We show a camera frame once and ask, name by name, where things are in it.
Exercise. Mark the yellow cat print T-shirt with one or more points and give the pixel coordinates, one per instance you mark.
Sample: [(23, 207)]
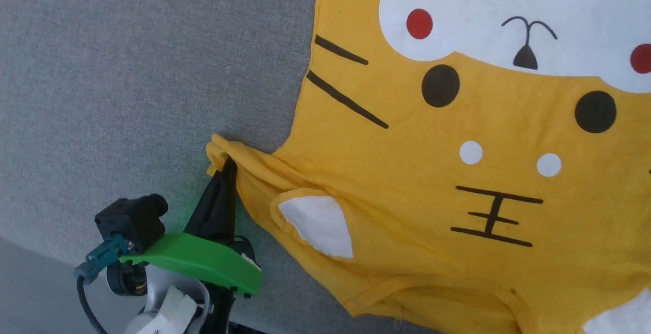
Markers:
[(457, 171)]

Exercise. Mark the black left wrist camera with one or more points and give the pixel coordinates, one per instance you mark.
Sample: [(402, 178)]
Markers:
[(132, 219)]

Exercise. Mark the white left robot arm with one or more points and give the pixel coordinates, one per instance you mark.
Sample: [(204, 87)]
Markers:
[(168, 303)]

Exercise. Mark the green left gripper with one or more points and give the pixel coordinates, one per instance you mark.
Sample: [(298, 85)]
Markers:
[(203, 263)]

